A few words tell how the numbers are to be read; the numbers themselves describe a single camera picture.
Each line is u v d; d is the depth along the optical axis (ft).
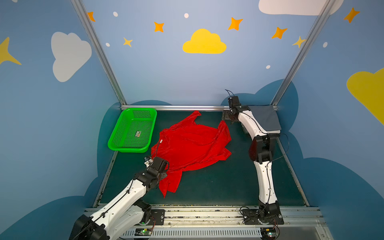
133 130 3.62
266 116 3.56
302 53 2.82
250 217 2.45
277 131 3.45
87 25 2.41
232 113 2.60
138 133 3.53
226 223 2.43
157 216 2.46
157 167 2.09
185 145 3.34
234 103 2.76
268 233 2.35
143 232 2.34
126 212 1.91
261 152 2.09
